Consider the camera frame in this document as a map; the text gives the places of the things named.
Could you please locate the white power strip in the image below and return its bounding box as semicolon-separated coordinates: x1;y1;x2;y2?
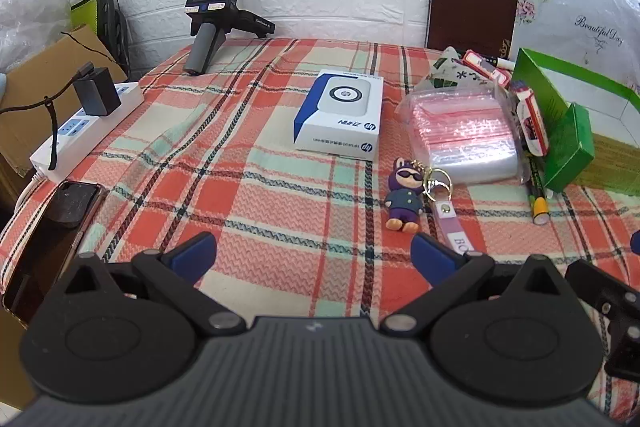
15;82;145;214

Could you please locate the green and black folded chair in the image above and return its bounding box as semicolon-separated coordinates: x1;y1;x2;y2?
70;0;131;78

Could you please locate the white and blue product box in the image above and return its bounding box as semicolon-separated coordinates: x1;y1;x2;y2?
292;69;385;156

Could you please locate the black smartphone in clear case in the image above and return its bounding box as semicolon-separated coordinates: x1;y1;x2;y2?
1;180;108;325

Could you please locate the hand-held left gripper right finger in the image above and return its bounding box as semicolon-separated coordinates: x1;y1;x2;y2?
381;233;573;337

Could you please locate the black charger cable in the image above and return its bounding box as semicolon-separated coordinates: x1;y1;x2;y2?
0;62;96;172

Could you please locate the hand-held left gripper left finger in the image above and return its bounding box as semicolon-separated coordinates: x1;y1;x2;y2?
52;232;247;337

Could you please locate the large green cardboard box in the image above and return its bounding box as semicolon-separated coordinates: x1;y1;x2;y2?
510;48;640;198

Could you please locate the purple bunny keychain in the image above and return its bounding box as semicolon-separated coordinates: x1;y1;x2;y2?
386;158;473;255

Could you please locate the red plaid blanket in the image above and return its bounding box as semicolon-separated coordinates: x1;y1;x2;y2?
0;38;640;408

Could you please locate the black plug-in charger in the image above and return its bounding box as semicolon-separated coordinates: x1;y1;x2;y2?
74;67;122;116

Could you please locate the stack of clear zip bags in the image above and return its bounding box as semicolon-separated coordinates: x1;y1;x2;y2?
395;84;533;184

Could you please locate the white printed drawstring pouch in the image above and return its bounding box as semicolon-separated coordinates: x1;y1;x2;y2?
419;46;496;95

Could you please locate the small green box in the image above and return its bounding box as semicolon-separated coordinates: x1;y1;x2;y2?
544;103;596;192

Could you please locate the floral pillow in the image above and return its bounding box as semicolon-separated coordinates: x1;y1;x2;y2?
507;0;640;94

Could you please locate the black marker with yellow cap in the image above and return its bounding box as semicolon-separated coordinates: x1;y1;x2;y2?
525;156;551;226

